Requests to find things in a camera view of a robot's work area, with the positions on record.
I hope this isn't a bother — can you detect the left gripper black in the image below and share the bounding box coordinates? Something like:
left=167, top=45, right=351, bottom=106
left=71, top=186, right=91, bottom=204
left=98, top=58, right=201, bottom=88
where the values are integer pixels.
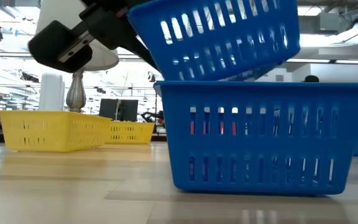
left=27, top=0, right=160, bottom=74

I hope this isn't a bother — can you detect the yellow slotted plastic basket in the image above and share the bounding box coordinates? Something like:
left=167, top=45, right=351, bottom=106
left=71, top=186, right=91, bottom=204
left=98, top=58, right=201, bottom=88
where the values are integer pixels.
left=0, top=110, right=112, bottom=153
left=104, top=120, right=156, bottom=145

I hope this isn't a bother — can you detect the black computer monitor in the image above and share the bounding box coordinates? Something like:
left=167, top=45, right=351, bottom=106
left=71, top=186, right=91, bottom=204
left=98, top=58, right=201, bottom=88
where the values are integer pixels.
left=98, top=98, right=139, bottom=123

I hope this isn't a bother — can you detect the white shade silver table lamp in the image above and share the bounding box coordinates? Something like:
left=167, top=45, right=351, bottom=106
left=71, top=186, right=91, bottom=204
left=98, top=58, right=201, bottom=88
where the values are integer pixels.
left=35, top=0, right=120, bottom=113

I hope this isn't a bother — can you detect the white tower appliance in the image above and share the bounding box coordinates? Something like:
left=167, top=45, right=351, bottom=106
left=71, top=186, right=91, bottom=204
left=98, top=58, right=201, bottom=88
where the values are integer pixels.
left=39, top=72, right=66, bottom=111

